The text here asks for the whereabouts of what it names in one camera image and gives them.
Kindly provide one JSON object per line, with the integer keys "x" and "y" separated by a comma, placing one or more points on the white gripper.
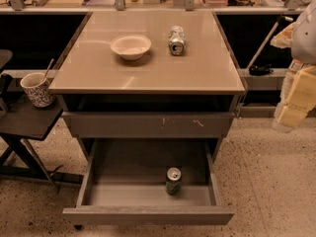
{"x": 304, "y": 43}

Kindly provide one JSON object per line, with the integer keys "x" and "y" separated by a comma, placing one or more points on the grey drawer cabinet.
{"x": 159, "y": 95}

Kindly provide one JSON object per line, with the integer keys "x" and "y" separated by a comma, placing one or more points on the black object on ledge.
{"x": 255, "y": 70}

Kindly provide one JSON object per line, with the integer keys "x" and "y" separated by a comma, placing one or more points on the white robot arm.
{"x": 303, "y": 41}

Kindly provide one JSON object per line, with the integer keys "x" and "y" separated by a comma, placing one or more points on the silver can lying on counter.
{"x": 177, "y": 40}

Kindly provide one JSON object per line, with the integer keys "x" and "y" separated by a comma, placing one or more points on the open grey drawer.
{"x": 125, "y": 184}

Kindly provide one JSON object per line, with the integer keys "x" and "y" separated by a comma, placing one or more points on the white bowl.
{"x": 130, "y": 47}

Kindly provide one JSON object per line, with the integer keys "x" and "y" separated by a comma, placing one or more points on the white pole with black tip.
{"x": 269, "y": 35}

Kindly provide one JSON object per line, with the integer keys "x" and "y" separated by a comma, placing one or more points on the green soda can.
{"x": 173, "y": 180}

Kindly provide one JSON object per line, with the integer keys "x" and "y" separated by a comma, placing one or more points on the patterned paper cup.
{"x": 36, "y": 88}

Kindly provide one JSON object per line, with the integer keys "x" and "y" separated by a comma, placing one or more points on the stir stick in cup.
{"x": 47, "y": 70}

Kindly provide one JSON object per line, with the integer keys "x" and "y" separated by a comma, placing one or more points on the black side table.
{"x": 23, "y": 123}

